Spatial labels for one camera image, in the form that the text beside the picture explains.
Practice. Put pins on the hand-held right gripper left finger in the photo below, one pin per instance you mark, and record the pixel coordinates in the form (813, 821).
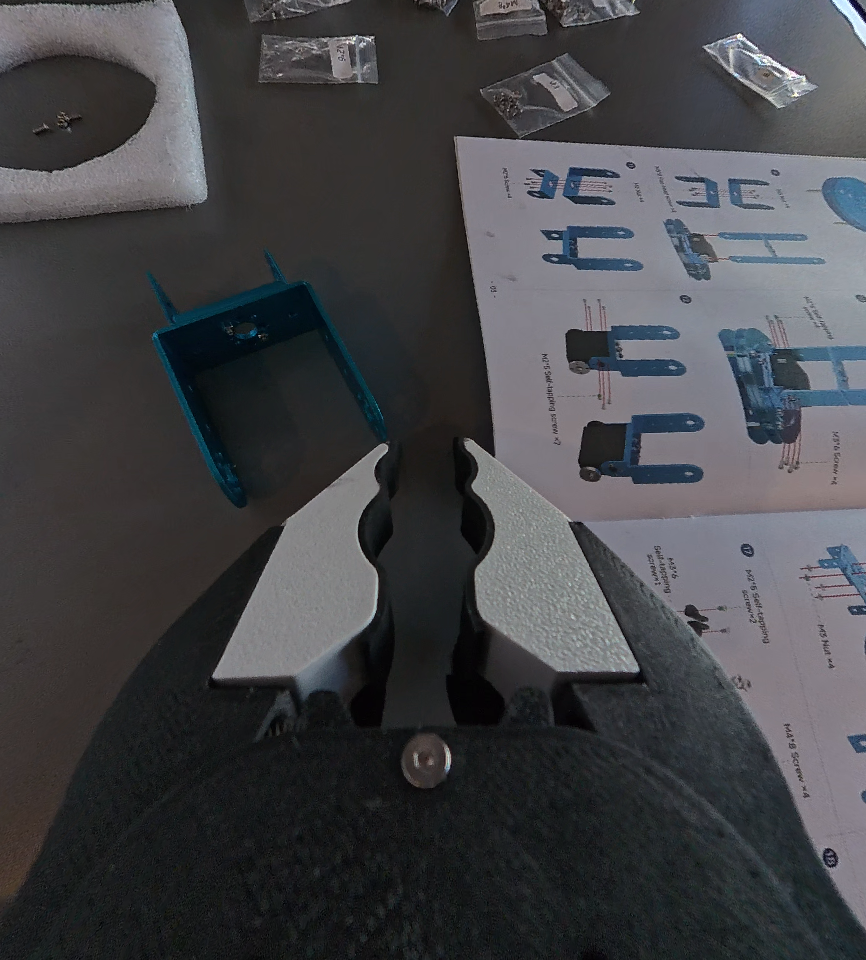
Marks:
(305, 585)

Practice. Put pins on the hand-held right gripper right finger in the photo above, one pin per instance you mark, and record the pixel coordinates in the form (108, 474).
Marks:
(545, 592)

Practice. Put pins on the dark grey desk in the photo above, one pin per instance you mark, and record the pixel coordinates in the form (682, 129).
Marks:
(65, 375)

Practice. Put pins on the assembly instruction booklet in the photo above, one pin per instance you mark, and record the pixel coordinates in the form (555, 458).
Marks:
(703, 300)

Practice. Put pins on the white foam packing piece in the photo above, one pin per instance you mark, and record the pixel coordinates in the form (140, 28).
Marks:
(170, 112)

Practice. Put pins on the zip bag of small nuts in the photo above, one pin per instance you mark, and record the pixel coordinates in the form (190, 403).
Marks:
(553, 90)

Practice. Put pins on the small labelled zip bag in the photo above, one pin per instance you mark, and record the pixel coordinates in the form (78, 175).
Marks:
(313, 60)
(271, 9)

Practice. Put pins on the clear bag with small part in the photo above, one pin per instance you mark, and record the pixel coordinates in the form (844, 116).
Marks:
(755, 67)

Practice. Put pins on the zip bag of thick screws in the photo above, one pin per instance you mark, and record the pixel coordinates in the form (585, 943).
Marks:
(511, 19)

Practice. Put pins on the zip bag of large nuts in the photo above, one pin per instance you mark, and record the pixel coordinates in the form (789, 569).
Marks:
(598, 11)

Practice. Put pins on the zip bag of short screws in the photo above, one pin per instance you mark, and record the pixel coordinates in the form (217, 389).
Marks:
(436, 5)

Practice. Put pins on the blue metal bracket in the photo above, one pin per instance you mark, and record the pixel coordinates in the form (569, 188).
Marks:
(268, 319)

